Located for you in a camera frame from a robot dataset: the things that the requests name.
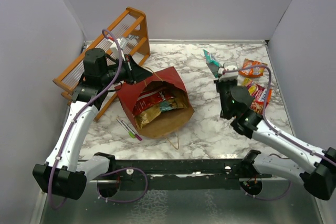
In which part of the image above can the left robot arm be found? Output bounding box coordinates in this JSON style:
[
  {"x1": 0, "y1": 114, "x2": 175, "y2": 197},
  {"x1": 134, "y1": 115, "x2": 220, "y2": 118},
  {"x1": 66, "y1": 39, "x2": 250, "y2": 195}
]
[{"x1": 33, "y1": 48, "x2": 152, "y2": 200}]

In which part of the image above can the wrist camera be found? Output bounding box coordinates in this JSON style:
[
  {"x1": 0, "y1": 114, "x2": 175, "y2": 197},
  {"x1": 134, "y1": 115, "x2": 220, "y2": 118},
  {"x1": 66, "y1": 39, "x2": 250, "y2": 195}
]
[
  {"x1": 108, "y1": 37, "x2": 128, "y2": 56},
  {"x1": 218, "y1": 62, "x2": 238, "y2": 82}
]

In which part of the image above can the red brown paper bag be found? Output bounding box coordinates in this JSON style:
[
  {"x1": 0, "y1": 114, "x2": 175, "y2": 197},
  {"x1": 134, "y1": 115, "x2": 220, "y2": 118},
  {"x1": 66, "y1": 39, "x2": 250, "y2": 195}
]
[{"x1": 117, "y1": 67, "x2": 194, "y2": 139}]

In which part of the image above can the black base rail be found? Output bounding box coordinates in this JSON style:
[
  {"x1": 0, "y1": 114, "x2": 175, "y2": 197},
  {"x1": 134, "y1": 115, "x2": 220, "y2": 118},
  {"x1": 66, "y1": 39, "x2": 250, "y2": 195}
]
[{"x1": 95, "y1": 152, "x2": 270, "y2": 191}]

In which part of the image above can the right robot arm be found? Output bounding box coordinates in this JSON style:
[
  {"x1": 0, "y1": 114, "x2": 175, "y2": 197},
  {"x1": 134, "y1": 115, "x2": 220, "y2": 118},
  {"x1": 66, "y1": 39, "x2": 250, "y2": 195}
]
[{"x1": 214, "y1": 62, "x2": 335, "y2": 200}]

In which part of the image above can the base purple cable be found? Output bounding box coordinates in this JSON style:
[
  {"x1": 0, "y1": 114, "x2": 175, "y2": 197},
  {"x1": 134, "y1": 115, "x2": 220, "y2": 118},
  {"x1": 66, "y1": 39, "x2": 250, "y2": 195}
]
[
  {"x1": 96, "y1": 167, "x2": 148, "y2": 204},
  {"x1": 240, "y1": 179, "x2": 292, "y2": 201}
]

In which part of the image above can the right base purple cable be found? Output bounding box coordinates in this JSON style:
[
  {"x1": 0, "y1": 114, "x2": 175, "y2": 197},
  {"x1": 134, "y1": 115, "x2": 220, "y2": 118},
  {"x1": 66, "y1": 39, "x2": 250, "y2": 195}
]
[{"x1": 240, "y1": 179, "x2": 292, "y2": 201}]

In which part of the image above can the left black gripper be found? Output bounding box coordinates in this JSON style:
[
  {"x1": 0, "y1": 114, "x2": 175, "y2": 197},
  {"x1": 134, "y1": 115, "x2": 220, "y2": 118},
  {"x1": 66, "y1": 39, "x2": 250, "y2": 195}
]
[{"x1": 101, "y1": 54, "x2": 153, "y2": 86}]

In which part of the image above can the gold snack bag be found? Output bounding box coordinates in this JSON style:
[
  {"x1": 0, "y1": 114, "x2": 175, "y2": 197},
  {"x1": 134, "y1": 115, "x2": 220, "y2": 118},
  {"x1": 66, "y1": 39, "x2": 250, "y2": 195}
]
[{"x1": 134, "y1": 104, "x2": 161, "y2": 129}]

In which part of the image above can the red doritos bag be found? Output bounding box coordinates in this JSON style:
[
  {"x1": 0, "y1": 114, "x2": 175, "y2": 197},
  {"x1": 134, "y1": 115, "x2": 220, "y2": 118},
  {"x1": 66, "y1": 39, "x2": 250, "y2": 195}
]
[{"x1": 132, "y1": 86, "x2": 175, "y2": 116}]

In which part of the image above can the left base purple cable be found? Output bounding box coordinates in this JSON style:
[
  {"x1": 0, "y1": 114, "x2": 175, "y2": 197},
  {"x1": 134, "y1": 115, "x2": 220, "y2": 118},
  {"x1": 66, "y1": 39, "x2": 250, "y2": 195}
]
[{"x1": 96, "y1": 167, "x2": 148, "y2": 204}]

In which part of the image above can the orange wooden rack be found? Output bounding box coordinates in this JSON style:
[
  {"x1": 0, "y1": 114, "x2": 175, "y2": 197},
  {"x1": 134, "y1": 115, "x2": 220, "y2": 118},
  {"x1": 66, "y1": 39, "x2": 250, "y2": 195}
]
[{"x1": 53, "y1": 7, "x2": 150, "y2": 122}]

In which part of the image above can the pink marker pen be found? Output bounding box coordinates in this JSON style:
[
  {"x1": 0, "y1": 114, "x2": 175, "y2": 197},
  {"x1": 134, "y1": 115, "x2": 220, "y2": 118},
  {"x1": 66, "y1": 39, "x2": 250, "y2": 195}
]
[{"x1": 121, "y1": 120, "x2": 142, "y2": 141}]

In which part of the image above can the orange chips bag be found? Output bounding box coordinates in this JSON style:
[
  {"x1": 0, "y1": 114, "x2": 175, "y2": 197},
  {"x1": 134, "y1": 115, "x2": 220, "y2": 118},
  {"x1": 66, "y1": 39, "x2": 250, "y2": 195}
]
[{"x1": 239, "y1": 59, "x2": 268, "y2": 78}]

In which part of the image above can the green marker pen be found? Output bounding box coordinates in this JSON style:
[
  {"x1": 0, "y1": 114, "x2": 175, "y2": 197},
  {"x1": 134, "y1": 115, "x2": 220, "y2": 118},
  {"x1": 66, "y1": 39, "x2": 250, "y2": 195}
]
[{"x1": 116, "y1": 118, "x2": 135, "y2": 138}]

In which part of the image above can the yellow pink candy bag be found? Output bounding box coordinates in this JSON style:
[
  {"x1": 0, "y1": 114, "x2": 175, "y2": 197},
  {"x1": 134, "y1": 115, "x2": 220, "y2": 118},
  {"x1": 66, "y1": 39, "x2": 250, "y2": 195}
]
[{"x1": 242, "y1": 78, "x2": 272, "y2": 104}]

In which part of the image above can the red snack bag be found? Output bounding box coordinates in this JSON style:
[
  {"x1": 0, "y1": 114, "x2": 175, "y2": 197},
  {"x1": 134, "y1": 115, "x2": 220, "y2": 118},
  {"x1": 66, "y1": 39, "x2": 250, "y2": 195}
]
[{"x1": 250, "y1": 100, "x2": 264, "y2": 115}]

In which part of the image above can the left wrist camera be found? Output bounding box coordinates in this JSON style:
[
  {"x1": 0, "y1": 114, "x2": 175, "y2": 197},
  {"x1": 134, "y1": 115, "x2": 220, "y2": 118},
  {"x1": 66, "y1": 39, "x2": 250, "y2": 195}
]
[{"x1": 108, "y1": 37, "x2": 128, "y2": 56}]

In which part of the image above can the teal snack bag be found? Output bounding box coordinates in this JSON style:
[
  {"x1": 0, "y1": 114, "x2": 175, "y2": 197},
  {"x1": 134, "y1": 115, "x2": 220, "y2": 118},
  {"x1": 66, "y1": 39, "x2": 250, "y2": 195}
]
[{"x1": 203, "y1": 49, "x2": 221, "y2": 67}]

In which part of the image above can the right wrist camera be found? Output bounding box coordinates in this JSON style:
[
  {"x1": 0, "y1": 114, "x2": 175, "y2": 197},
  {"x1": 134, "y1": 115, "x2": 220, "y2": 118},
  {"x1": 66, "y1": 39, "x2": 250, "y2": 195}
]
[{"x1": 218, "y1": 62, "x2": 238, "y2": 82}]

